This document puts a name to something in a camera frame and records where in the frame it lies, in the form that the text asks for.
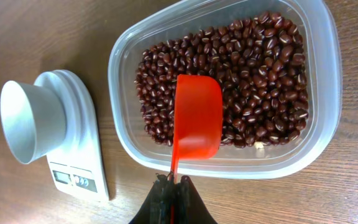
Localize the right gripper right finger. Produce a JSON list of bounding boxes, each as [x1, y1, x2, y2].
[[174, 175, 217, 224]]

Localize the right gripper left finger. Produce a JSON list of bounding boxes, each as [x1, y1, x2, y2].
[[129, 174, 174, 224]]

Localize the orange measuring scoop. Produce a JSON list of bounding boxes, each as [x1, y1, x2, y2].
[[170, 75, 223, 182]]

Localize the white digital kitchen scale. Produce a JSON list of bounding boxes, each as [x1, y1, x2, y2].
[[34, 70, 109, 201]]

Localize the white round bowl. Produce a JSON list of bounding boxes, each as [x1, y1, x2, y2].
[[0, 80, 67, 164]]

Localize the red adzuki beans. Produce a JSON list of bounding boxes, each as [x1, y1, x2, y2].
[[134, 11, 309, 148]]

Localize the clear plastic food container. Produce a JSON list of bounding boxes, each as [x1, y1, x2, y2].
[[108, 0, 342, 179]]

